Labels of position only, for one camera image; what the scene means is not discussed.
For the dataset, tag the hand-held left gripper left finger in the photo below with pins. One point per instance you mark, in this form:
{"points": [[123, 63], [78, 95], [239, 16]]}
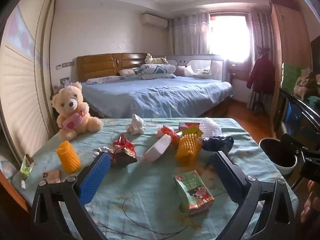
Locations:
{"points": [[95, 177]]}

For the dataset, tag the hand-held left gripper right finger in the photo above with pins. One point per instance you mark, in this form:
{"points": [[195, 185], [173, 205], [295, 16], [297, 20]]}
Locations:
{"points": [[225, 172]]}

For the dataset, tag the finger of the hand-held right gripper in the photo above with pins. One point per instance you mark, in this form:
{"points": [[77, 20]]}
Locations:
{"points": [[288, 142]]}

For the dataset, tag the white trash bin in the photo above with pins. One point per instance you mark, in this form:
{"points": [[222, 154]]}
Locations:
{"points": [[282, 167]]}

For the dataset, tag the cartoon print wrapper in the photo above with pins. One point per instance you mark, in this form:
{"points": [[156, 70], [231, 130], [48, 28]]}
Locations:
{"points": [[100, 150]]}

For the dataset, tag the dark blue bag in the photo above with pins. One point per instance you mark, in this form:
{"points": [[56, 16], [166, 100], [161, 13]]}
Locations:
{"points": [[217, 142]]}

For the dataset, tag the green milk carton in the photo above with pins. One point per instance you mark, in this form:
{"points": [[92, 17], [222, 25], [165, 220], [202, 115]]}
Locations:
{"points": [[193, 192]]}

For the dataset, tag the red snack wrapper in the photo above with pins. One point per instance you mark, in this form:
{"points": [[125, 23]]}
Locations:
{"points": [[122, 152]]}

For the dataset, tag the white foam fruit net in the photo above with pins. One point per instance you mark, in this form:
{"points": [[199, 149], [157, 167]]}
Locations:
{"points": [[210, 127]]}

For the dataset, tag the yellow packet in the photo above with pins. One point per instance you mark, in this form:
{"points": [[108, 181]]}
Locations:
{"points": [[191, 131]]}

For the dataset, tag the red paper box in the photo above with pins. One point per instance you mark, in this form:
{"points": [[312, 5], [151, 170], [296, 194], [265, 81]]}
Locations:
{"points": [[187, 125]]}

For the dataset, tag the white tissue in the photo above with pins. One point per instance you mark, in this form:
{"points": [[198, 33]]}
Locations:
{"points": [[136, 126]]}

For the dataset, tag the white foam block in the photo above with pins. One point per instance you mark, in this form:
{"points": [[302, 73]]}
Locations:
{"points": [[157, 150]]}

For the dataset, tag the orange pink wrapper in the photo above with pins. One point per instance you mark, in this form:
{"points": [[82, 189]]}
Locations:
{"points": [[166, 131]]}

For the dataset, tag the person's right hand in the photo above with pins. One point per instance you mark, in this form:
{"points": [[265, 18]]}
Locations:
{"points": [[310, 205]]}

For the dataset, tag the black television stand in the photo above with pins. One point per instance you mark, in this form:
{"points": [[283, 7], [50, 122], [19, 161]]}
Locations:
{"points": [[300, 105]]}

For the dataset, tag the pink phone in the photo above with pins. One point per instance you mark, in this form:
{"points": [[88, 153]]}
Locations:
{"points": [[52, 176]]}

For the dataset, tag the green floral tablecloth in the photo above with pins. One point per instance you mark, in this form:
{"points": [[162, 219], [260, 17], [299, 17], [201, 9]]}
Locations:
{"points": [[140, 180]]}

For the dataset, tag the dark coat rack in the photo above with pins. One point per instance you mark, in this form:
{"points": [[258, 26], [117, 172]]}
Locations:
{"points": [[260, 105]]}

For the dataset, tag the brown knitted plush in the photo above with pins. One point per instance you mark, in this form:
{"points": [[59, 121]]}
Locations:
{"points": [[306, 85]]}

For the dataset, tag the stack of green boxes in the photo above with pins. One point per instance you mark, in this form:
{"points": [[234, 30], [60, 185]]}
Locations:
{"points": [[291, 77]]}

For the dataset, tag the green pouch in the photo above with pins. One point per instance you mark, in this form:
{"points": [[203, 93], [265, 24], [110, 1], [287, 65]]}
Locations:
{"points": [[26, 167]]}

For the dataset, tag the dark red coat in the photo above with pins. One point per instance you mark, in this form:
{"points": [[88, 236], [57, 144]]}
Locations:
{"points": [[261, 75]]}

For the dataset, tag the cream teddy bear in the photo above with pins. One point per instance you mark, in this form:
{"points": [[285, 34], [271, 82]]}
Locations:
{"points": [[68, 105]]}

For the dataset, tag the wooden desk with drawers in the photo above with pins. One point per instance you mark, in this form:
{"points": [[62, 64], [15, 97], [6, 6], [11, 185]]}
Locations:
{"points": [[237, 72]]}

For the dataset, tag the black television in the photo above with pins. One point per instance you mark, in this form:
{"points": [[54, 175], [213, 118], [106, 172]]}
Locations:
{"points": [[315, 52]]}

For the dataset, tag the flat white blue pillow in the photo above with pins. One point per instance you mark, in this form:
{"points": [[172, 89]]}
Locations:
{"points": [[105, 79]]}

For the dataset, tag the bed with blue sheet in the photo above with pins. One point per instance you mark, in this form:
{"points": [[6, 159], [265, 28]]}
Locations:
{"points": [[162, 95]]}

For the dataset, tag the wooden wardrobe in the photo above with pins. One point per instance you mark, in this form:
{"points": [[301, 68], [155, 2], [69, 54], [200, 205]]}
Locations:
{"points": [[287, 42]]}

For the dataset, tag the white printed cushion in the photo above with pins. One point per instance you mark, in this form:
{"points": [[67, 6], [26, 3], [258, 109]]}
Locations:
{"points": [[206, 70]]}

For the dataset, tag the pink plush toy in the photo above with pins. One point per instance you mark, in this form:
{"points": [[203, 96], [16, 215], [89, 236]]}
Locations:
{"points": [[186, 71]]}

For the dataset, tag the small pink white pillow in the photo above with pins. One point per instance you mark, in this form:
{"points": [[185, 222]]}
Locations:
{"points": [[127, 72]]}

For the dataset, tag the white sliding closet door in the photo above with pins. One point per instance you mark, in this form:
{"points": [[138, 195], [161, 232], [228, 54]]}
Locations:
{"points": [[22, 92]]}

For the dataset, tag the wooden headboard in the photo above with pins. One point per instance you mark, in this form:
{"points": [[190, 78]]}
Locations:
{"points": [[100, 65]]}

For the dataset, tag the grey patterned curtain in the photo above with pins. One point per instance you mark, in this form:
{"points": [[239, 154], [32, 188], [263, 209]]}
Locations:
{"points": [[187, 35], [260, 32]]}

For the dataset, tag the bright window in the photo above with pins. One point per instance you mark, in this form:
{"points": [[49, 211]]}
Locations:
{"points": [[230, 37]]}

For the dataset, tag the blue cartoon print pillow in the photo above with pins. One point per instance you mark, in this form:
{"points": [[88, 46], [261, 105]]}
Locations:
{"points": [[155, 70]]}

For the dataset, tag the white yellow plush toy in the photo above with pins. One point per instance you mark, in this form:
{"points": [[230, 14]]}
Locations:
{"points": [[156, 60]]}

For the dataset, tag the dark red box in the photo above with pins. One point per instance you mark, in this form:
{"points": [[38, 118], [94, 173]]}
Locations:
{"points": [[282, 1]]}

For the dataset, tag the white air conditioner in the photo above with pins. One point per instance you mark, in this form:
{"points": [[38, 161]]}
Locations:
{"points": [[155, 21]]}

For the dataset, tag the photo frame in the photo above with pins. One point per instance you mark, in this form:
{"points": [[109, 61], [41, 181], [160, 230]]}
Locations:
{"points": [[65, 81]]}

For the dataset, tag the grey bed guard rail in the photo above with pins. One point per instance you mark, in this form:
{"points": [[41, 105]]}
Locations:
{"points": [[205, 61]]}

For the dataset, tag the wall switch panel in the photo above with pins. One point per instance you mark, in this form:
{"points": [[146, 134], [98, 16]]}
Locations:
{"points": [[68, 64]]}

